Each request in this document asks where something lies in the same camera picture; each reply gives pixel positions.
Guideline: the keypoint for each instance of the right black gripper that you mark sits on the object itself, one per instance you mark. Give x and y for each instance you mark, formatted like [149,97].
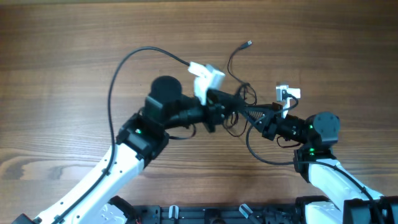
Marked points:
[269,126]

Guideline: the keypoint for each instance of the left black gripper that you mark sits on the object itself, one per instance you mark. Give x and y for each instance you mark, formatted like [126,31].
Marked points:
[216,110]

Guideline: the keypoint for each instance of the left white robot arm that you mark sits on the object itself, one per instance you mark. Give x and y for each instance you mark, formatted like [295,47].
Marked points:
[139,141]

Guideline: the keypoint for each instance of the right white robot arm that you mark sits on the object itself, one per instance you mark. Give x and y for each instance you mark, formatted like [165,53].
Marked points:
[346,199]

